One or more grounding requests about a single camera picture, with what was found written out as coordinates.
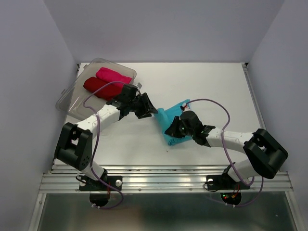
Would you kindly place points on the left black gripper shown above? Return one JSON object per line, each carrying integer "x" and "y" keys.
{"x": 148, "y": 105}

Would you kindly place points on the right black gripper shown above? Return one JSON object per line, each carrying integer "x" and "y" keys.
{"x": 172, "y": 130}

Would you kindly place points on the turquoise t shirt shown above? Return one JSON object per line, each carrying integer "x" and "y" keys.
{"x": 165, "y": 117}

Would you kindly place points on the clear plastic bin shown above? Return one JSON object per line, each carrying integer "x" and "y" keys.
{"x": 71, "y": 100}

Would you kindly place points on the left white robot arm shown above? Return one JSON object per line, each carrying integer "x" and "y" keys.
{"x": 74, "y": 146}

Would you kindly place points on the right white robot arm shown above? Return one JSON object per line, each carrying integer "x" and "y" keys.
{"x": 265, "y": 156}

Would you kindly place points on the pink rolled shirt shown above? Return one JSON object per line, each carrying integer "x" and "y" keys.
{"x": 108, "y": 75}

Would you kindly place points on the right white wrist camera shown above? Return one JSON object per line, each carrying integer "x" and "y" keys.
{"x": 186, "y": 110}

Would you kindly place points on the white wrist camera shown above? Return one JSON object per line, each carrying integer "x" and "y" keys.
{"x": 186, "y": 110}
{"x": 139, "y": 85}

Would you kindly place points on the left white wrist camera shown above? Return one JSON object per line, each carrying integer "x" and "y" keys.
{"x": 139, "y": 85}

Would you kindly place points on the aluminium mounting rail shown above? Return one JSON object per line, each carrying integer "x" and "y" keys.
{"x": 137, "y": 179}

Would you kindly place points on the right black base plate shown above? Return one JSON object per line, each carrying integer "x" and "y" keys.
{"x": 223, "y": 181}

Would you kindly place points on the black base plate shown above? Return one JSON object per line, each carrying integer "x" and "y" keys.
{"x": 87, "y": 184}
{"x": 223, "y": 181}

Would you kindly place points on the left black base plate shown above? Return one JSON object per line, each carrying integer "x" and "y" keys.
{"x": 87, "y": 184}

